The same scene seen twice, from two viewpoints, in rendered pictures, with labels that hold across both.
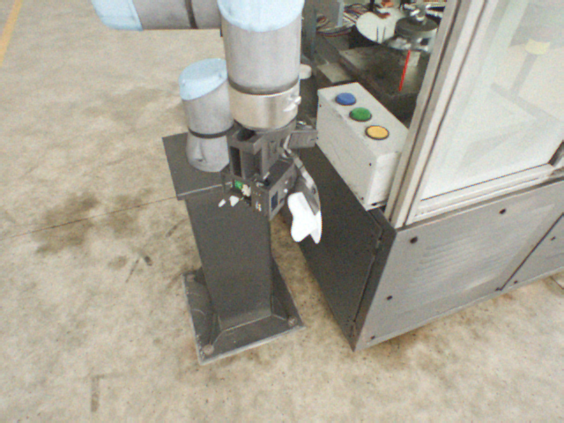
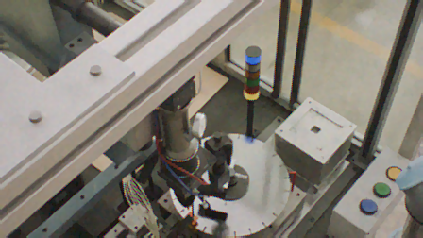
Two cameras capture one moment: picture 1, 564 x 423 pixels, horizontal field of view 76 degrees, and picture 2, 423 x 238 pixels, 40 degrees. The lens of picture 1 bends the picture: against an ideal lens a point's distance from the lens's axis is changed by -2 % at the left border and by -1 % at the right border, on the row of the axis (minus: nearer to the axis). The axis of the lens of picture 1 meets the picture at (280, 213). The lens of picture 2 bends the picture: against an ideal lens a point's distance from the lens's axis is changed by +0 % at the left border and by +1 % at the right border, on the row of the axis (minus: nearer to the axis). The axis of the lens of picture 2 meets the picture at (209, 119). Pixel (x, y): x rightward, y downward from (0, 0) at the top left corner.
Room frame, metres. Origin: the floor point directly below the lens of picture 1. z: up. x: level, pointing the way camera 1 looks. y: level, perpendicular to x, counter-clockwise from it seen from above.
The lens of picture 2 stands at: (1.49, 0.35, 2.34)
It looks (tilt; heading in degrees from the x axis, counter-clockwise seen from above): 53 degrees down; 244
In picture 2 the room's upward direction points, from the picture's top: 3 degrees counter-clockwise
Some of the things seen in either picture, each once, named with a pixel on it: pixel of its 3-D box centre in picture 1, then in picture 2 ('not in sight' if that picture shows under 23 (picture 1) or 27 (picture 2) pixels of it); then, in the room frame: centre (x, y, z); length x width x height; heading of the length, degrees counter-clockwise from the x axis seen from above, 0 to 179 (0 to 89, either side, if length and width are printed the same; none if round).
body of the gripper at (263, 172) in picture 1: (263, 159); not in sight; (0.36, 0.02, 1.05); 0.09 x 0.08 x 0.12; 150
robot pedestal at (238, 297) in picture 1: (230, 242); not in sight; (0.77, 0.17, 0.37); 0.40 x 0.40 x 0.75; 20
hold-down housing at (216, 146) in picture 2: not in sight; (218, 159); (1.14, -0.33, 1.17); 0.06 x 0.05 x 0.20; 11
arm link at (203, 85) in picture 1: (210, 94); not in sight; (0.77, 0.16, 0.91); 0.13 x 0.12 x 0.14; 92
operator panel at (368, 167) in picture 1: (360, 142); (372, 200); (0.71, -0.19, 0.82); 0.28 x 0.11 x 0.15; 20
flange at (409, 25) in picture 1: (417, 22); (229, 179); (1.08, -0.38, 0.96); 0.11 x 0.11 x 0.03
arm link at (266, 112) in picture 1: (266, 98); not in sight; (0.36, 0.02, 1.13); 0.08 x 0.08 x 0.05
